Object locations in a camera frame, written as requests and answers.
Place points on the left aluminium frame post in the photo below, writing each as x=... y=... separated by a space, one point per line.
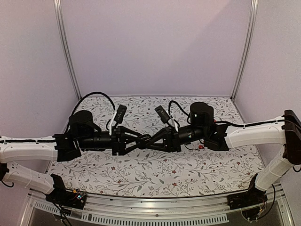
x=65 y=47

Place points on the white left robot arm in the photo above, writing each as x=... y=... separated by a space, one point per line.
x=83 y=135

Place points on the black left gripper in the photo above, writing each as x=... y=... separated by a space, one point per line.
x=120 y=147

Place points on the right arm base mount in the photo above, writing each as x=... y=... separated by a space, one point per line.
x=251 y=196

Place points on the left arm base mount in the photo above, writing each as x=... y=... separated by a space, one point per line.
x=61 y=196

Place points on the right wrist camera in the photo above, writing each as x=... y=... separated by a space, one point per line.
x=164 y=116

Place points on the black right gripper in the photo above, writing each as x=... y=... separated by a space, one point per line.
x=170 y=141

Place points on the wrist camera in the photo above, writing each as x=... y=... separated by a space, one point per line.
x=164 y=116
x=120 y=113

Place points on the right aluminium frame post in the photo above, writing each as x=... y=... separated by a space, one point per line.
x=246 y=48

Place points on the black earbud charging case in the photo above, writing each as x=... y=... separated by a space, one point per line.
x=143 y=139

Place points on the aluminium frame post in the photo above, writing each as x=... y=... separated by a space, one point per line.
x=246 y=48
x=65 y=47

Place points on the floral patterned table mat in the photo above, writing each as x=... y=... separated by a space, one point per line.
x=150 y=173

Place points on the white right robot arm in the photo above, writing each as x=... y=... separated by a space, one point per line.
x=223 y=136

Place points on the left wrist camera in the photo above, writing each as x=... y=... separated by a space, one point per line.
x=120 y=113

